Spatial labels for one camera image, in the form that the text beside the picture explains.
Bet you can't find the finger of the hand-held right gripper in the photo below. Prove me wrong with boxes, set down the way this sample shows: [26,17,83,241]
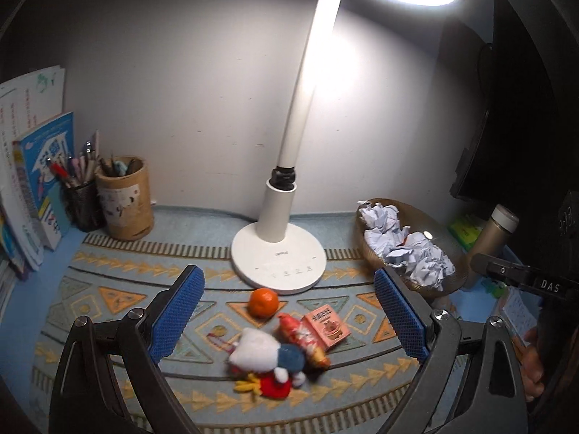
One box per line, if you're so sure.
[470,253,571,302]

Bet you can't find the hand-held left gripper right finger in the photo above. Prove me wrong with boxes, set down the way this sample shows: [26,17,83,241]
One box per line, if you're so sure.
[374,268,529,434]

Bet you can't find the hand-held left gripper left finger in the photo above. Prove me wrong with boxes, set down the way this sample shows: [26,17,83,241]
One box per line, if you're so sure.
[49,266,205,434]

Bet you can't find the pile of paper balls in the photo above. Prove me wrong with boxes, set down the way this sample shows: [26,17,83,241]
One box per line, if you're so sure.
[359,201,457,291]

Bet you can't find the golden ribbed bowl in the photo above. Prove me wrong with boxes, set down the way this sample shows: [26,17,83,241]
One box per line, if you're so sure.
[356,197,466,299]

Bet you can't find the person's right hand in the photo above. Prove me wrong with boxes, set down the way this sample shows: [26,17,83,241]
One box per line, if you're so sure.
[520,328,550,403]

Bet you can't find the golden thermos bottle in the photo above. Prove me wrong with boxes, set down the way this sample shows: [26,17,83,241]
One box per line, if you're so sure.
[466,204,520,288]

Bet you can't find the white notepad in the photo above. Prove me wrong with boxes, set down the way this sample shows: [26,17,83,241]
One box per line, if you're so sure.
[500,287,539,349]

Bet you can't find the patterned blue mat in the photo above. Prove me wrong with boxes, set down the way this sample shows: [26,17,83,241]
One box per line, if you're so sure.
[29,203,471,434]

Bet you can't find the green packet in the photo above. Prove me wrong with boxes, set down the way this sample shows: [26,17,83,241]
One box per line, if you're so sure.
[448,216,487,250]

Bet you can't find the small pink snack box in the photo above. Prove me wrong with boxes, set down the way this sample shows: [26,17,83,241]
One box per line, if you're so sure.
[302,306,351,350]

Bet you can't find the white blue plush toy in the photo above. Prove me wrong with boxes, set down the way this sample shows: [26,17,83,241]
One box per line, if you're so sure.
[227,328,308,399]

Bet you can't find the orange fruit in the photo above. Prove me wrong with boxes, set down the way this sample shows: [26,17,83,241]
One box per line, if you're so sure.
[248,288,280,318]

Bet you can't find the red wrapped sausage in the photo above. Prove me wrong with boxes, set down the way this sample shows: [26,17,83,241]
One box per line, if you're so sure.
[277,313,331,368]

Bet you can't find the bamboo pen holder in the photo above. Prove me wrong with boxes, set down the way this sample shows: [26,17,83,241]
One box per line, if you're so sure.
[95,156,155,241]

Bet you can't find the black monitor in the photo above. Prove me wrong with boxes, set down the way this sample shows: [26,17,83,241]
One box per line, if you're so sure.
[450,0,562,218]

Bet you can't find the bunch of dark pens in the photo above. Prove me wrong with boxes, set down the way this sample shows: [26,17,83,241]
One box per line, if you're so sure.
[100,156,143,177]

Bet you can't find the bunch of colourful pens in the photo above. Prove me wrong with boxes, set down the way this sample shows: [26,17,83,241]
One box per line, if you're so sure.
[49,130,100,188]

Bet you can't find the white desk lamp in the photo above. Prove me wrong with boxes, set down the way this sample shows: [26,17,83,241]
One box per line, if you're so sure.
[231,0,460,297]

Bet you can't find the blue books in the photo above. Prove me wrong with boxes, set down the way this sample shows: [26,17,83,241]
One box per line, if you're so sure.
[0,65,66,272]

